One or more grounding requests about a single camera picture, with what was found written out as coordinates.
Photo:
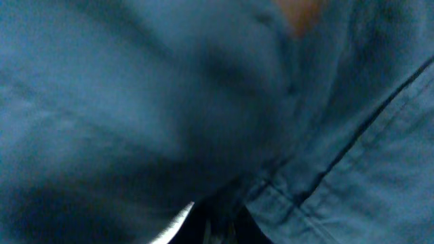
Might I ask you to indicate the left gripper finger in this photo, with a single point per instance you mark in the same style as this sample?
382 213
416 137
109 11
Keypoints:
173 227

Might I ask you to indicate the dark blue garment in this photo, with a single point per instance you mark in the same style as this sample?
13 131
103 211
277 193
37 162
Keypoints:
278 121

